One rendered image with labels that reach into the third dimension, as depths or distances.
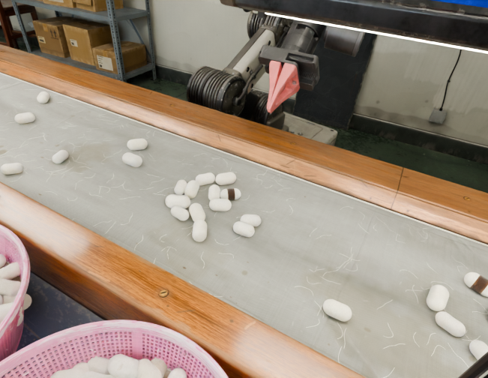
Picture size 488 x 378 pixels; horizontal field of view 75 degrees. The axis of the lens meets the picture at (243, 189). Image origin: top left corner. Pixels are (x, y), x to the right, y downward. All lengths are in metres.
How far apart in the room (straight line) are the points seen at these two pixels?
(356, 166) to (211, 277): 0.35
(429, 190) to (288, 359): 0.40
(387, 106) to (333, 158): 1.92
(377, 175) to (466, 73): 1.91
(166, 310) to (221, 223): 0.17
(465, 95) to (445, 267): 2.05
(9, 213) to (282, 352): 0.40
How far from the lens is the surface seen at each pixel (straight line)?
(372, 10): 0.23
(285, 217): 0.51
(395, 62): 2.46
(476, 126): 2.61
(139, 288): 0.39
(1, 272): 0.50
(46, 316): 0.52
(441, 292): 0.47
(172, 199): 0.50
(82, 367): 0.40
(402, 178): 0.64
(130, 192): 0.56
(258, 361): 0.35
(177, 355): 0.37
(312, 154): 0.63
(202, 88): 0.90
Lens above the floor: 1.08
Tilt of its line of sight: 38 degrees down
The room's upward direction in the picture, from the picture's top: 5 degrees clockwise
